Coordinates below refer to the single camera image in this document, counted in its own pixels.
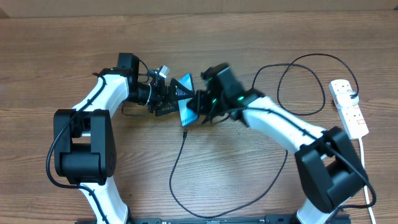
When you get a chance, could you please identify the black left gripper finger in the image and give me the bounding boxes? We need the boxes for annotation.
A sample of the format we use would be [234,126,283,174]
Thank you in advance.
[155,101,179,116]
[169,78,195,100]

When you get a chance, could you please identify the blue Samsung smartphone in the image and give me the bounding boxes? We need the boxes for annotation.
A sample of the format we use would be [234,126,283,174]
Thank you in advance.
[178,73,199,127]

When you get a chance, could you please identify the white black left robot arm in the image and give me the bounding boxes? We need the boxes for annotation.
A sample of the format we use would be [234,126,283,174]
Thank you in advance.
[45,53,194,223]

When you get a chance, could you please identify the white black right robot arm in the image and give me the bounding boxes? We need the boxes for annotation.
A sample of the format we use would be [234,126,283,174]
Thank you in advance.
[187,63,376,223]

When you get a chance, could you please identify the white charger plug adapter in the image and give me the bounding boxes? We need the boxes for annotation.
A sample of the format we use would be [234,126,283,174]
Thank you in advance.
[335,91,359,109]

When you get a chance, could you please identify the white power strip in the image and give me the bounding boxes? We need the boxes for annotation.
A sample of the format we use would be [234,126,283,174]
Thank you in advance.
[328,79,369,139]

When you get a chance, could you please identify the black charger cable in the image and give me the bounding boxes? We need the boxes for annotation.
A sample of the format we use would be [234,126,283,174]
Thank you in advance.
[169,53,360,219]

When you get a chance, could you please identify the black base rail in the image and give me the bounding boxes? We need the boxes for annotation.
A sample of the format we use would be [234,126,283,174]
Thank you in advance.
[74,213,352,224]

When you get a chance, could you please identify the white power strip cord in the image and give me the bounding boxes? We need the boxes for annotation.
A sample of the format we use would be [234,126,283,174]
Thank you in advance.
[358,138,377,224]

